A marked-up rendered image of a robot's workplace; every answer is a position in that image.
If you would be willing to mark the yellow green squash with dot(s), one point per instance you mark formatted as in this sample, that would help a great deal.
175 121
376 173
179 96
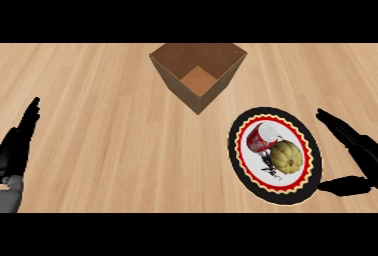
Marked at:
287 156

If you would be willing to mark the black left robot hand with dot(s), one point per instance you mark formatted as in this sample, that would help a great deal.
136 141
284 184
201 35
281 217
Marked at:
20 140

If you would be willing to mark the black red white plate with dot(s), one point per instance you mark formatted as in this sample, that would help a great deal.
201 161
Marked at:
256 180

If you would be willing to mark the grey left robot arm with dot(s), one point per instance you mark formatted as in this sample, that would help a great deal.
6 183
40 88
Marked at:
9 196

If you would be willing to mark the brown cardboard box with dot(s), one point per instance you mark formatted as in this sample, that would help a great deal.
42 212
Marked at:
198 74

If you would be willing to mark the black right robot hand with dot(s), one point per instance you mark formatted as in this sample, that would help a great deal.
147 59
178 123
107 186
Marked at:
355 146

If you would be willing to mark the red can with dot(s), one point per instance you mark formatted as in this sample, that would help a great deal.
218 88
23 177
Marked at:
260 137

